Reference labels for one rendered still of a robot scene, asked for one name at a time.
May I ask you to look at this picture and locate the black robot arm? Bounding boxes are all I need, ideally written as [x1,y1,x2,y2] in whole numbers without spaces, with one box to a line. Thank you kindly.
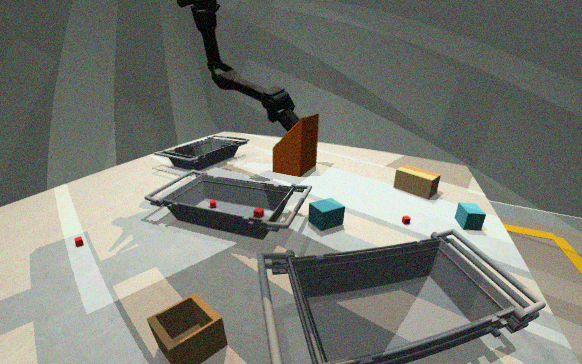
[177,0,300,134]

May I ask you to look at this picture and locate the teal cube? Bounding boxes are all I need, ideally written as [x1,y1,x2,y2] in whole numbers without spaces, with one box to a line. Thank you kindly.
[454,202,486,231]
[308,198,345,231]

